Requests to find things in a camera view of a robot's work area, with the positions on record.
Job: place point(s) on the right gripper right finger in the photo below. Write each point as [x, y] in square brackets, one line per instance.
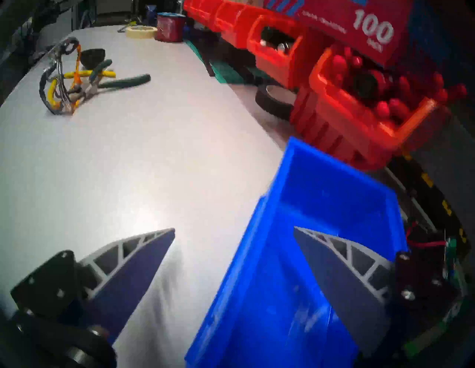
[345, 289]

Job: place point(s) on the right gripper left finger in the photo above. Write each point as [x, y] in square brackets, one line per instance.
[126, 282]

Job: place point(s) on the blue labelled storage bin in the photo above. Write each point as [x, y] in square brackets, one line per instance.
[297, 207]

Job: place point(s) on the clear safety glasses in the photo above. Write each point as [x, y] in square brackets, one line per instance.
[43, 87]

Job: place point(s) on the blue cleaning cloths box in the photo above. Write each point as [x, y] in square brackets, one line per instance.
[334, 15]

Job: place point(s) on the red plastic knobs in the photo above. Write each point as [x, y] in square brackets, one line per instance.
[382, 109]

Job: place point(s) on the wide black tape roll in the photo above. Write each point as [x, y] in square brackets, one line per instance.
[271, 105]

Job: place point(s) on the red stackable parts bin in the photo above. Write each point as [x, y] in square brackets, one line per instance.
[237, 26]
[274, 63]
[196, 9]
[323, 79]

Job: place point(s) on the green cutting mat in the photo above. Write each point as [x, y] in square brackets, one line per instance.
[226, 74]

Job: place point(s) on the beige masking tape roll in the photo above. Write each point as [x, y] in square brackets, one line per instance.
[141, 33]

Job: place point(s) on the black canister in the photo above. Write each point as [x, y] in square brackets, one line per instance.
[272, 37]

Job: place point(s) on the blue bench vise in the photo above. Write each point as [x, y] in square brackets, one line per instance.
[151, 11]

